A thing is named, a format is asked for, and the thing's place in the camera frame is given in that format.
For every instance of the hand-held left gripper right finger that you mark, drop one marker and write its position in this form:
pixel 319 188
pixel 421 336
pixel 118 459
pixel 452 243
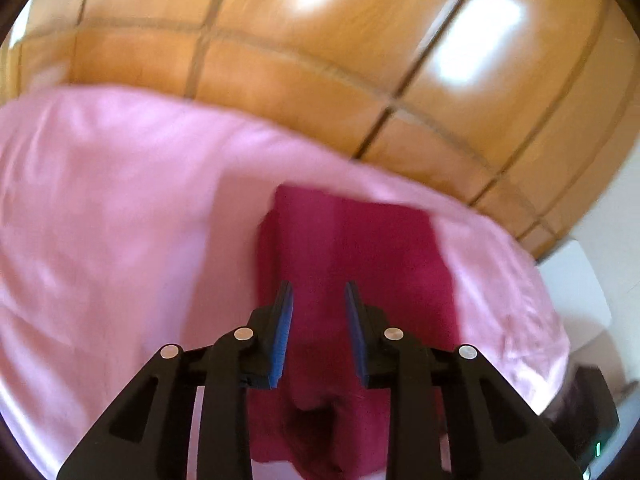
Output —
pixel 359 340

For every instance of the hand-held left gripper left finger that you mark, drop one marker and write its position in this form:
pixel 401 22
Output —
pixel 280 340

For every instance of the crimson knit sweater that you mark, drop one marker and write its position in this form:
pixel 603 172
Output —
pixel 365 250

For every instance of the white panel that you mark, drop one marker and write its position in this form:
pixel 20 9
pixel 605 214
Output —
pixel 575 290

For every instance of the pink quilted blanket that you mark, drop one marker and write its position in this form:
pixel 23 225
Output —
pixel 125 210

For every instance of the wooden wardrobe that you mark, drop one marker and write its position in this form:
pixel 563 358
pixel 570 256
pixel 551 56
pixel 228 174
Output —
pixel 325 50

